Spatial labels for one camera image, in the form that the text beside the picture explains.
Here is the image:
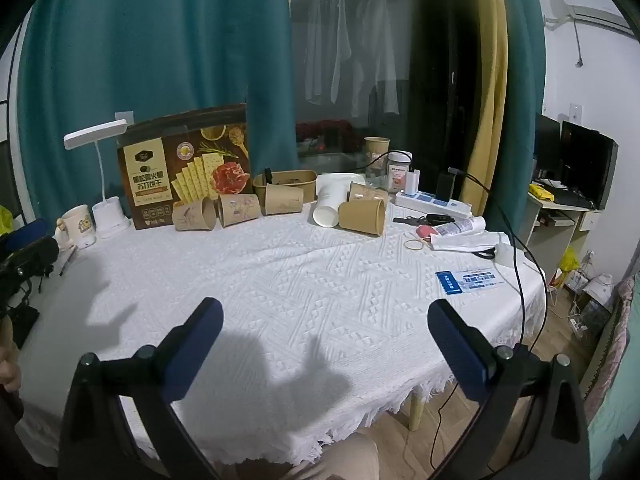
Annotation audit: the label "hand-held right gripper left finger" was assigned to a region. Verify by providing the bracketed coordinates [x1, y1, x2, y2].
[59, 297, 224, 480]

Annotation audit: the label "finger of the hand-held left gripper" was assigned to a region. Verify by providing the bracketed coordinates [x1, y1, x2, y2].
[7, 217, 49, 251]
[0, 236, 60, 281]

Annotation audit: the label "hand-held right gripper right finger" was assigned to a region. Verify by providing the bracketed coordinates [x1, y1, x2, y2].
[427, 299, 593, 480]

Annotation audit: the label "white paper cup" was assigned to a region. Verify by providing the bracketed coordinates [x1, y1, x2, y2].
[312, 182, 351, 229]

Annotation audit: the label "tall kraft paper cup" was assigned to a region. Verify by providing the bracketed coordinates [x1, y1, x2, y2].
[363, 136, 391, 177]

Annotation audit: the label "person's left hand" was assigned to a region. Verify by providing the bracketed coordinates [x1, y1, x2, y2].
[0, 320, 23, 395]

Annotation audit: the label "white cartoon mug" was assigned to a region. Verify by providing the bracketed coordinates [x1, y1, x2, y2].
[61, 204, 97, 250]

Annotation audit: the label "blue and white card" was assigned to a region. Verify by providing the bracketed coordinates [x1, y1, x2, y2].
[434, 268, 503, 297]

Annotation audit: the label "wooden table leg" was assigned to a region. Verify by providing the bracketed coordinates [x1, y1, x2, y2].
[407, 389, 426, 432]

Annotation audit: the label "white desk lamp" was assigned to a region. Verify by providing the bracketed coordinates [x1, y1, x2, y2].
[64, 119, 132, 240]

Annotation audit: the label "white paper sheets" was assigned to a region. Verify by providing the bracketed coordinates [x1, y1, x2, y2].
[430, 232, 517, 267]

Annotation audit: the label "white textured tablecloth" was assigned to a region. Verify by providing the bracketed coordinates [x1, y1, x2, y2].
[15, 200, 548, 467]

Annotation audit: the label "white tube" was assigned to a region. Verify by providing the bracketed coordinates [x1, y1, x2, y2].
[432, 216, 487, 239]

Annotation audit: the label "yellow plastic bag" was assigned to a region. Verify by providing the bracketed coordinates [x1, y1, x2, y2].
[557, 247, 581, 277]

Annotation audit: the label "white side desk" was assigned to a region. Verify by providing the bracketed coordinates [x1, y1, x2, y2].
[527, 192, 602, 283]

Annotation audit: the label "white power strip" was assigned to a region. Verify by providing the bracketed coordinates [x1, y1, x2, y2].
[395, 190, 474, 219]

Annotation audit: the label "patterned bed cover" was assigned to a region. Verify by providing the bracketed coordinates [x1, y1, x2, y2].
[584, 269, 640, 463]

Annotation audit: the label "black power adapter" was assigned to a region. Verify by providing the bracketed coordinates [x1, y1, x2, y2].
[435, 172, 457, 202]

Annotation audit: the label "brown cracker box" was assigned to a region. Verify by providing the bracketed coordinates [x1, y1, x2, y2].
[117, 120, 252, 231]

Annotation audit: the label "clear jar with white lid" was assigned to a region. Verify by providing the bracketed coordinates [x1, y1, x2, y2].
[386, 151, 414, 192]

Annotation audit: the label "kraft paper food box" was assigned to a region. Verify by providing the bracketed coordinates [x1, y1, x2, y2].
[252, 170, 318, 202]

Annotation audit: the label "black monitor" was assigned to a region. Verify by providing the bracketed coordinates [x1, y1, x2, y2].
[558, 120, 619, 211]

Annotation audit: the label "wide teal curtain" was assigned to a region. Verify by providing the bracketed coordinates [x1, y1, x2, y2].
[17, 0, 297, 223]

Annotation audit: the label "narrow teal curtain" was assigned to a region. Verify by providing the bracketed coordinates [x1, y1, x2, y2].
[486, 0, 547, 235]

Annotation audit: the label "yellow curtain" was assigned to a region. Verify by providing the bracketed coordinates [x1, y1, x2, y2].
[459, 0, 510, 207]

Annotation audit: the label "hanging white garment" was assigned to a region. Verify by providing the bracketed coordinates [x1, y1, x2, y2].
[304, 0, 352, 107]
[357, 0, 402, 117]

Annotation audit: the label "white air conditioner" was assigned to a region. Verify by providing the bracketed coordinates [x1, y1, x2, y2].
[544, 0, 635, 32]

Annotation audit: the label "black cable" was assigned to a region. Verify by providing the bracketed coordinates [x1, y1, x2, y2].
[429, 167, 532, 467]

